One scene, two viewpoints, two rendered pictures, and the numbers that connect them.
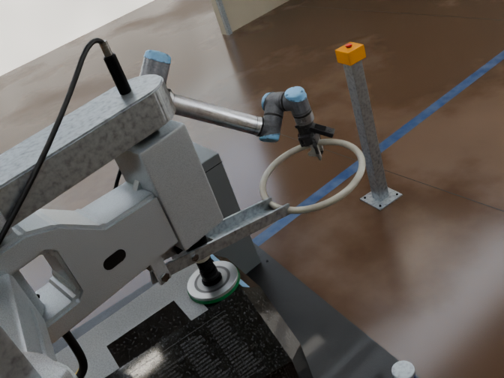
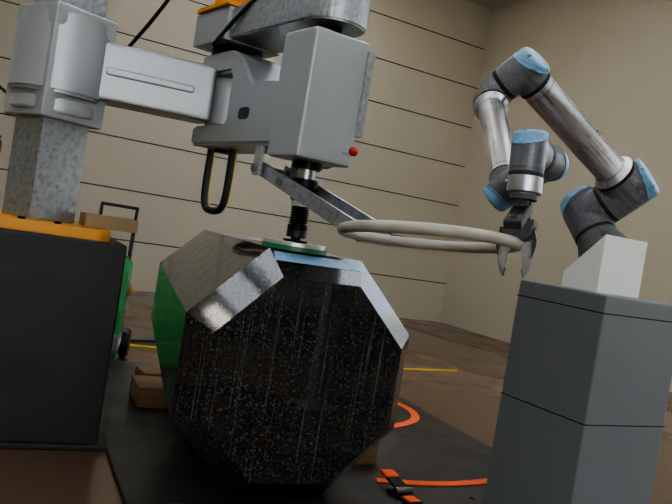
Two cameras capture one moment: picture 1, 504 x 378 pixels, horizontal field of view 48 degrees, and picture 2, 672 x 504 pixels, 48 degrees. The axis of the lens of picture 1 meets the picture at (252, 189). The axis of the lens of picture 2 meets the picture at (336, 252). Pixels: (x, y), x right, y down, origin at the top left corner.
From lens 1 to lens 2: 3.19 m
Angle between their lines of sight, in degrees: 87
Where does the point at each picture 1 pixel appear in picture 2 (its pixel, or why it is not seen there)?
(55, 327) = (209, 131)
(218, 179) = (584, 335)
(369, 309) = not seen: outside the picture
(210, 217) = (290, 139)
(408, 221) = not seen: outside the picture
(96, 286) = (230, 123)
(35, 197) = (241, 25)
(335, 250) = not seen: outside the picture
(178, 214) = (277, 111)
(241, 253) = (547, 489)
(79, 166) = (261, 18)
